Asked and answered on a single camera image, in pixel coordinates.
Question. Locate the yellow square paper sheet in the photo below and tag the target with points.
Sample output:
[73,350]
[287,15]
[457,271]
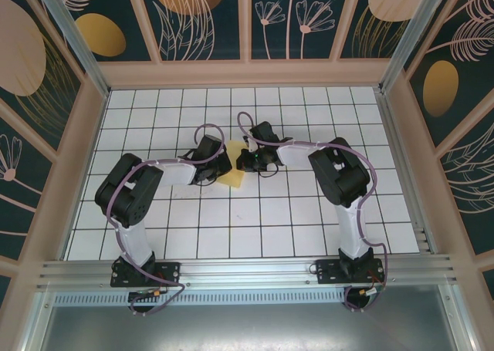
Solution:
[233,179]

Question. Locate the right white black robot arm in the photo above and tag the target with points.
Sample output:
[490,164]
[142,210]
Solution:
[339,173]

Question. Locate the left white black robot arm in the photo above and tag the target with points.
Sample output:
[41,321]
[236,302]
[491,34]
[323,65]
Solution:
[127,189]

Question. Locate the grey metal sheet panel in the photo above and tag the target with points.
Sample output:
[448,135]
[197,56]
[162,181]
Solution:
[247,331]

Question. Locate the orange power connector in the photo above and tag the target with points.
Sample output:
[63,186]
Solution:
[366,291]
[156,291]

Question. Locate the small green circuit board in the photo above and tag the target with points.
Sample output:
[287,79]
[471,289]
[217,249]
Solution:
[141,295]

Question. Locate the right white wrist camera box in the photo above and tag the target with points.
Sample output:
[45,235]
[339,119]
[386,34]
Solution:
[251,143]

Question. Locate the long aluminium mounting rail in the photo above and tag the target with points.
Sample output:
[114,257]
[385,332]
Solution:
[247,270]

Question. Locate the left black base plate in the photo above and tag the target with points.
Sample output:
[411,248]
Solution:
[171,270]

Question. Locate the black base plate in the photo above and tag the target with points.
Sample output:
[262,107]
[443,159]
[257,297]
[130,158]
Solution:
[171,270]
[328,272]

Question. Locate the aluminium side rail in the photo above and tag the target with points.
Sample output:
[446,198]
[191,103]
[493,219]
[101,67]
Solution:
[393,135]

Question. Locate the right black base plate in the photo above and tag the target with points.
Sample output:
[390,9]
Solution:
[328,272]

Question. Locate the aluminium frame post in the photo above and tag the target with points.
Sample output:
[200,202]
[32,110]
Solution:
[73,38]
[413,38]

